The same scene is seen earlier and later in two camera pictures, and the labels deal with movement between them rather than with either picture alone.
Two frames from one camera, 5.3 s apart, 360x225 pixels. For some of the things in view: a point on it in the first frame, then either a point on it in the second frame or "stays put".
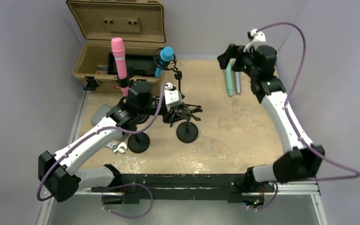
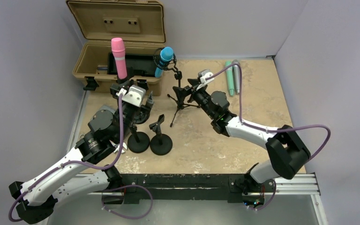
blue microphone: (166, 55) stays put
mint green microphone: (228, 75) stays put
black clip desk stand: (138, 143) -> (161, 144)
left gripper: (175, 114) -> (145, 108)
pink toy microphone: (118, 49) stays put
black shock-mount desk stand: (187, 131) -> (138, 142)
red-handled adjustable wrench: (116, 146) stays put
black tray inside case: (137, 64) stays put
